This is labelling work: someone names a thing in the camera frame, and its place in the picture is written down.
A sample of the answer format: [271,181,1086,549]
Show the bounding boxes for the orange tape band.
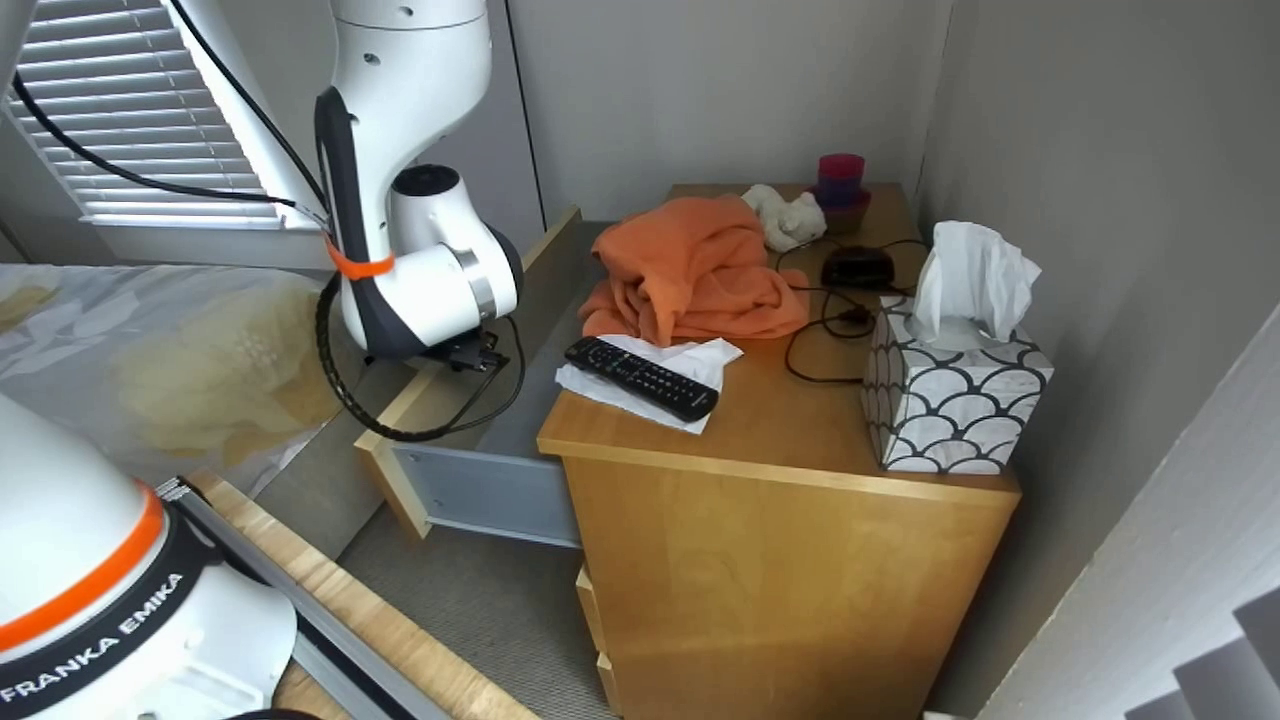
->
[322,236,399,286]

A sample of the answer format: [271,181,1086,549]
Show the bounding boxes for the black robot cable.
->
[8,0,528,449]

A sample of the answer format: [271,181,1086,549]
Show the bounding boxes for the clear plastic bag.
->
[102,275,353,464]

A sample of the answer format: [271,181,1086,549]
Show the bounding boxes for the small dark red object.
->
[813,150,874,221]

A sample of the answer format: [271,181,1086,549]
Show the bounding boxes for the wooden dresser drawer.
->
[589,647,637,720]
[570,566,620,669]

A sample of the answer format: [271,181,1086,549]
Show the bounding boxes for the white window blinds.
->
[4,0,322,234]

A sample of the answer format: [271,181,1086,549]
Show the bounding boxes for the white crumpled cloth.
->
[741,181,832,261]

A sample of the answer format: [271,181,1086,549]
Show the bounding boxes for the wooden table edge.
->
[154,472,538,720]

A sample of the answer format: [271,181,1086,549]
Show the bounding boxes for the white paper napkin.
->
[549,332,747,442]

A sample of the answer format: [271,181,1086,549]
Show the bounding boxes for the scallop pattern tissue box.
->
[856,301,1058,482]

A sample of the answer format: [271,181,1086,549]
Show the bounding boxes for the light wooden dresser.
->
[533,177,1026,720]

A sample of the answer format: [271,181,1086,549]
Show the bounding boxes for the grey closet door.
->
[467,0,551,261]

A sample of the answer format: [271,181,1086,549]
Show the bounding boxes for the orange cloth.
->
[576,192,817,350]

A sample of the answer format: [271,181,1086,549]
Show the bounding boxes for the black remote control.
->
[558,332,724,428]

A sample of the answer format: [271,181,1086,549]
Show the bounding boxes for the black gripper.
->
[427,325,521,385]

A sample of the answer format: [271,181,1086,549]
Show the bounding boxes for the thin black charger cable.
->
[778,234,936,392]

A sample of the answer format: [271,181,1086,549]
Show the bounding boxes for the white tissue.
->
[911,215,1046,351]

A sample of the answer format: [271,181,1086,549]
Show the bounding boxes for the grey stepped object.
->
[1118,585,1280,720]

